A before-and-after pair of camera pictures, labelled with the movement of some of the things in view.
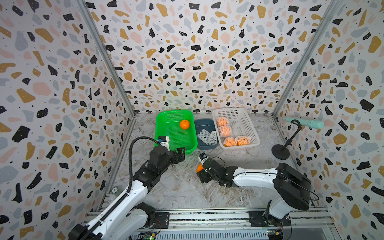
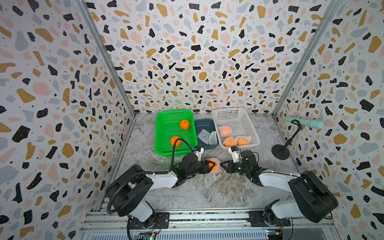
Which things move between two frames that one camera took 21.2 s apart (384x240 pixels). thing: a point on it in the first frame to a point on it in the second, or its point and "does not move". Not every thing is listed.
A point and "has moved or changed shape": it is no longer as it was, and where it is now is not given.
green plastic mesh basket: [167, 123] does not move
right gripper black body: [219, 181] to [241, 169]
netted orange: [224, 131] does not move
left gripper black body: [170, 161] to [199, 170]
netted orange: [222, 121] has moved or changed shape
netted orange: [199, 168] has moved or changed shape
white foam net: [213, 140] does not move
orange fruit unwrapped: [185, 124] does not move
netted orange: [230, 141] does not move
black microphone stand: [281, 152] does not move
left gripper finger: [179, 156] to [211, 164]
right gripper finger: [203, 176] to [229, 167]
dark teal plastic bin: [209, 124] does not move
